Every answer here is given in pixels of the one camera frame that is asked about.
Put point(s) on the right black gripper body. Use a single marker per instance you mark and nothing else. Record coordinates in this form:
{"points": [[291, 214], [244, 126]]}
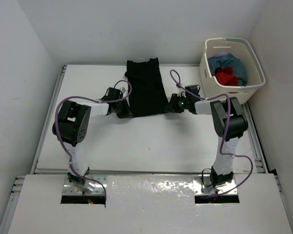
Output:
{"points": [[179, 103]]}

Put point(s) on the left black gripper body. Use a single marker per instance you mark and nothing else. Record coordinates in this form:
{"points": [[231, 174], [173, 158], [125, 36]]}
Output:
{"points": [[121, 110]]}

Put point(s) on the black t shirt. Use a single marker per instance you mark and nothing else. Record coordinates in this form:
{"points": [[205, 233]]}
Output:
{"points": [[148, 95]]}

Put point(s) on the blue shirt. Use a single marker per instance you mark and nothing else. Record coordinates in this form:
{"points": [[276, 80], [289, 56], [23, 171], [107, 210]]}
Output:
{"points": [[229, 60]]}

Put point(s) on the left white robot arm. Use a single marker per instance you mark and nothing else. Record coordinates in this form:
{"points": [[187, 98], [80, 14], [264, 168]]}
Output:
{"points": [[72, 117]]}

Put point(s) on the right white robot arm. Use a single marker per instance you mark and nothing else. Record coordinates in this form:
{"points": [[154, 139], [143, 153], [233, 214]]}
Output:
{"points": [[229, 123]]}

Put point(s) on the red shirt in basket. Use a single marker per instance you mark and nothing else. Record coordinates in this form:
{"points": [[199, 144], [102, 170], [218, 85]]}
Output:
{"points": [[225, 76]]}

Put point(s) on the lilac cloth in basket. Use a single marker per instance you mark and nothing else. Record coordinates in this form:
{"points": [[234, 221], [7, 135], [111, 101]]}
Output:
{"points": [[220, 54]]}

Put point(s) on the cream laundry basket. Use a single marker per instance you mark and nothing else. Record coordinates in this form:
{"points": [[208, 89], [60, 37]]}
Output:
{"points": [[241, 49]]}

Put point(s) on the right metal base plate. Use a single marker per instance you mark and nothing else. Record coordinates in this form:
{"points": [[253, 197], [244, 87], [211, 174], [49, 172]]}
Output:
{"points": [[202, 186]]}

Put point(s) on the metal base plate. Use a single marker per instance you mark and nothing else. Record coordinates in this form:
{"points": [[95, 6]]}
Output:
{"points": [[89, 188], [202, 186]]}

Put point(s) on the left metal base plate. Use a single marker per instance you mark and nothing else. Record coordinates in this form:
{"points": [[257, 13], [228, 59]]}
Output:
{"points": [[89, 188]]}

